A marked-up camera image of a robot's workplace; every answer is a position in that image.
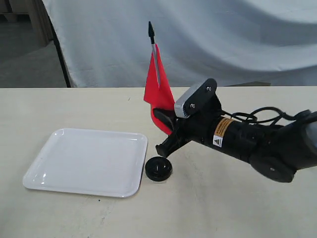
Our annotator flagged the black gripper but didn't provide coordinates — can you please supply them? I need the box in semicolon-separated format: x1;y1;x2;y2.
153;95;223;157

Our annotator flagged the red flag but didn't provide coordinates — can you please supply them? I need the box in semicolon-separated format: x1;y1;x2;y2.
144;22;175;135

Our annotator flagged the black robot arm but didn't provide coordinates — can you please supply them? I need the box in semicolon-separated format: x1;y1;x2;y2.
153;96;317;182

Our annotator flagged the black round flag base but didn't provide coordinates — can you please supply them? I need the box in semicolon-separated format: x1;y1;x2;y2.
145;156;172;182

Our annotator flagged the white rectangular plastic tray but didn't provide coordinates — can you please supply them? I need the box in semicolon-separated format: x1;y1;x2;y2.
22;128;148;198

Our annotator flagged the white backdrop cloth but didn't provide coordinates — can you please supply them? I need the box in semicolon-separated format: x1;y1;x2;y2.
44;0;317;87

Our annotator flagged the wooden furniture in background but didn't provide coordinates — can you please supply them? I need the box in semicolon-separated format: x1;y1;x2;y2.
0;0;53;47

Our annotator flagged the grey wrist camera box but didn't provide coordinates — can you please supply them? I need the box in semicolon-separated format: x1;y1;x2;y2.
174;78;217;119

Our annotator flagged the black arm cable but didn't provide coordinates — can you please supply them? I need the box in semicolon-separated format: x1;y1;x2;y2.
222;106;295;127

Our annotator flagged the black backdrop frame pole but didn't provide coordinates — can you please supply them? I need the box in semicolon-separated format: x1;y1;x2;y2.
48;19;72;88

